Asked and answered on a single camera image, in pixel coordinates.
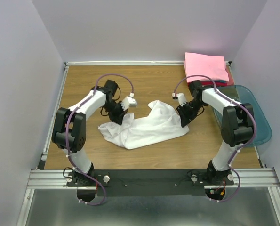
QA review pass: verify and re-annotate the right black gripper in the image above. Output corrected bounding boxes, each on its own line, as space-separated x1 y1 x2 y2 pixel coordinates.
176 99 206 128

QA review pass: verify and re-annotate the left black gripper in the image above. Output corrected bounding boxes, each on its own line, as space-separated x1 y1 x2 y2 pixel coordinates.
102 100 128 125

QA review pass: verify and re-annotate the white t shirt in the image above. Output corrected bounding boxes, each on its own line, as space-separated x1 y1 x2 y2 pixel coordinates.
98 100 189 150

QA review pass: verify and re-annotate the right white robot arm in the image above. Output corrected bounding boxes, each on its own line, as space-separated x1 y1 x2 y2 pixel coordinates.
172 80 257 185

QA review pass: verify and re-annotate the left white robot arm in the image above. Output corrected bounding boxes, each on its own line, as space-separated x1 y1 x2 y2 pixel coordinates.
51 80 137 186

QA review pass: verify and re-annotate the folded pink t shirt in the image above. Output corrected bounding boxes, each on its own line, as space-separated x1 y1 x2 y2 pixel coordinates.
184 52 229 82

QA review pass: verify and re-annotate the folded red t shirt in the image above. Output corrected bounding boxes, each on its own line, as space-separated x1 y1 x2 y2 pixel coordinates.
186 77 233 87

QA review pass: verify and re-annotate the teal plastic bin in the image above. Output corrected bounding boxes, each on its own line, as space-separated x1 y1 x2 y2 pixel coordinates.
213 85 272 149

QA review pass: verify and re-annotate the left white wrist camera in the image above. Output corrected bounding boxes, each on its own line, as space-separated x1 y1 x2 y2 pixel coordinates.
121 96 137 111

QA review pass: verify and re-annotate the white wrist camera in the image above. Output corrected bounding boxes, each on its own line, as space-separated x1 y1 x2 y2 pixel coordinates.
172 93 187 106
121 96 137 111

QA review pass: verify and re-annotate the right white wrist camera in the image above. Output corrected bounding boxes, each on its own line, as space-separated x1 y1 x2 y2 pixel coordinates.
172 93 187 106

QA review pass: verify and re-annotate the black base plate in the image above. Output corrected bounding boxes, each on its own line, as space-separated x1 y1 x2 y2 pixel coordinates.
63 169 234 202

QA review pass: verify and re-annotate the aluminium front rail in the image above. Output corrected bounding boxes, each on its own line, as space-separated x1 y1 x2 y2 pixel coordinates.
27 168 280 189

